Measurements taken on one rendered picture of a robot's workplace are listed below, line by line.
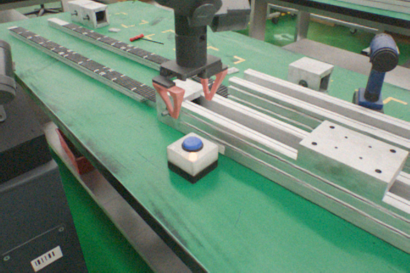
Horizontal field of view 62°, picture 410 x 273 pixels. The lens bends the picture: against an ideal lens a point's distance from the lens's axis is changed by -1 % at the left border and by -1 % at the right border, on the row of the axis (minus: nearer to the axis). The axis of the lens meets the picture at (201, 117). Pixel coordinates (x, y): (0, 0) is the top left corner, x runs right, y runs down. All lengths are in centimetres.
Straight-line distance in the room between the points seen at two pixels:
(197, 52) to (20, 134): 42
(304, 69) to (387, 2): 131
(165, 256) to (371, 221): 81
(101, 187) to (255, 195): 100
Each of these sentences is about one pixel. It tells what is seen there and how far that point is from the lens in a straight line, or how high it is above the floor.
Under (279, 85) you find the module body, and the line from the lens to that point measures 97.
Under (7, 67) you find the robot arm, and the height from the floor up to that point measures 104.
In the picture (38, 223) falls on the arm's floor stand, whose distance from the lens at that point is 92.
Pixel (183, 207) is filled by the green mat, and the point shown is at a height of 78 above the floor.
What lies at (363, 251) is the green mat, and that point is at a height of 78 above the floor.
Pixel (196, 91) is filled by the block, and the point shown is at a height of 87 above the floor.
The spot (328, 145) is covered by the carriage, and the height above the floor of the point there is 90.
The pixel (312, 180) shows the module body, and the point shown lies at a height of 83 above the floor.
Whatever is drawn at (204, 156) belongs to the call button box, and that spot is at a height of 83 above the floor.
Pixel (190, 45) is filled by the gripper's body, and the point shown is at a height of 107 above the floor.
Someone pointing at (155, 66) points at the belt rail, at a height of 79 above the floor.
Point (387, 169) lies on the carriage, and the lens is 65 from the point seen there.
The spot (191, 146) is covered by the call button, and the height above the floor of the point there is 85.
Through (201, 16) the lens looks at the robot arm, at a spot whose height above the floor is 113.
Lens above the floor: 128
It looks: 32 degrees down
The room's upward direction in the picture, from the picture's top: straight up
